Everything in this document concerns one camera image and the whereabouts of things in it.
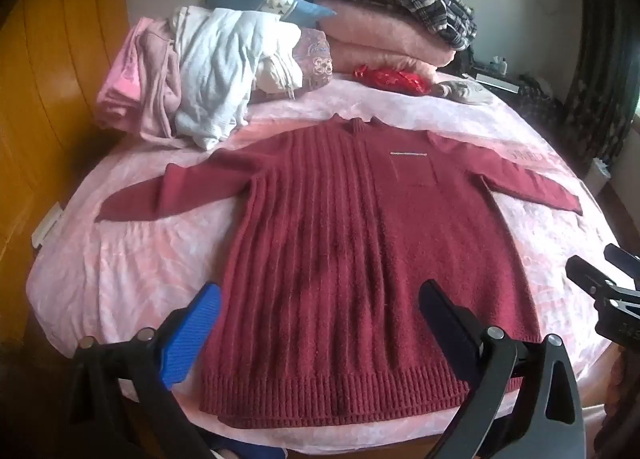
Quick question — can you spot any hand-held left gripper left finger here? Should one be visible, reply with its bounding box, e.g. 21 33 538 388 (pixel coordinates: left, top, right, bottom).
65 281 223 459

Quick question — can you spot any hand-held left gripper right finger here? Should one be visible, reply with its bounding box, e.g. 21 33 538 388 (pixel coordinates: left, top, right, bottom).
417 279 586 459

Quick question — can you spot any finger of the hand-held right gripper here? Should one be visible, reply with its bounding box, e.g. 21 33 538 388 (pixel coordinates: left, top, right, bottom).
566 255 640 311
603 243 640 273

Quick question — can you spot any dark red knit sweater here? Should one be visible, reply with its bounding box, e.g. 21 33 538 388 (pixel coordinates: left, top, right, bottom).
97 114 583 427

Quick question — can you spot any pink patterned bed blanket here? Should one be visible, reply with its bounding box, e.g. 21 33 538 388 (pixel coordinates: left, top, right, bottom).
25 72 621 455

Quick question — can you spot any white bed tag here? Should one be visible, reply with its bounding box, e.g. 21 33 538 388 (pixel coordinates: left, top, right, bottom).
31 203 66 246

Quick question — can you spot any dark curtain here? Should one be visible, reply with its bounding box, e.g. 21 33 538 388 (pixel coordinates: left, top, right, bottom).
565 0 640 170

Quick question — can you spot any white flat box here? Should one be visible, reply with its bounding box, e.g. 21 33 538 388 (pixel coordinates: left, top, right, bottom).
475 72 522 93

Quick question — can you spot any grey white cap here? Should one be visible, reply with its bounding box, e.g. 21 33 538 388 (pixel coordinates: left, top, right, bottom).
435 80 494 105

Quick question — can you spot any light pink garment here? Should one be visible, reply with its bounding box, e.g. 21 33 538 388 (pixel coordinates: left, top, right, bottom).
96 16 191 142

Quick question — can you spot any red embroidered pouch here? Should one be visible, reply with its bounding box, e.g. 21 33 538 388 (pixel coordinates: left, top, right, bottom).
354 65 432 97

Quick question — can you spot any white striped garment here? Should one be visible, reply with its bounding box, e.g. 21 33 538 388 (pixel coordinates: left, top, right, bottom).
170 6 303 149

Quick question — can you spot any cream garment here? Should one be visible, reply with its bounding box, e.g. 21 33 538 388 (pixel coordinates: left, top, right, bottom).
255 52 304 93

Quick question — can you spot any wooden wardrobe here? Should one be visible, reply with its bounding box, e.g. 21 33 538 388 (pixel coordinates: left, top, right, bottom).
0 0 128 355

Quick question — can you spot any purple floral pillow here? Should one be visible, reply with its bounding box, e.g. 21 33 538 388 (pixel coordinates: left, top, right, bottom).
295 28 335 90

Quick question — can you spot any folded pink fleece blanket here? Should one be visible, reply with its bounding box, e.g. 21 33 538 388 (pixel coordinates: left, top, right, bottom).
315 0 457 83

